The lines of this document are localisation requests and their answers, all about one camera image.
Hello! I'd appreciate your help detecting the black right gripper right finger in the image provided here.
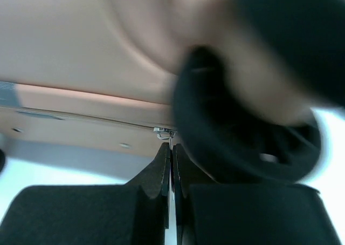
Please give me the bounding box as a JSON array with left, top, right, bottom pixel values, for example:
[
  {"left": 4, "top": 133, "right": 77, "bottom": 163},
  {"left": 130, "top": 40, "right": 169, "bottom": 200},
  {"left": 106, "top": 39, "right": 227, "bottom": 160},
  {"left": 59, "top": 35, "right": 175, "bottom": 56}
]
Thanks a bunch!
[{"left": 172, "top": 144, "right": 341, "bottom": 244}]

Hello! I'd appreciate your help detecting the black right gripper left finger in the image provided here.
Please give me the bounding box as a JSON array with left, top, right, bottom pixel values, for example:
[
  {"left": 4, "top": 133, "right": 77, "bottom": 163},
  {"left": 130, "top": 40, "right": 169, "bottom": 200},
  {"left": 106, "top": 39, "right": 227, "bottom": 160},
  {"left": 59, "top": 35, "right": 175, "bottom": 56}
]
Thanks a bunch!
[{"left": 1, "top": 143, "right": 171, "bottom": 244}]

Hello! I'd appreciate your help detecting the pink suitcase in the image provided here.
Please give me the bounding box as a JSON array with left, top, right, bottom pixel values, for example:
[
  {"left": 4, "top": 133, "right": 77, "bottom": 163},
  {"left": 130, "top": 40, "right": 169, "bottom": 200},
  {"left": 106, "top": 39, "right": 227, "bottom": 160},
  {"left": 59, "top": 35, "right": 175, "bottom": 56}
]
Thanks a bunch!
[{"left": 0, "top": 0, "right": 345, "bottom": 185}]

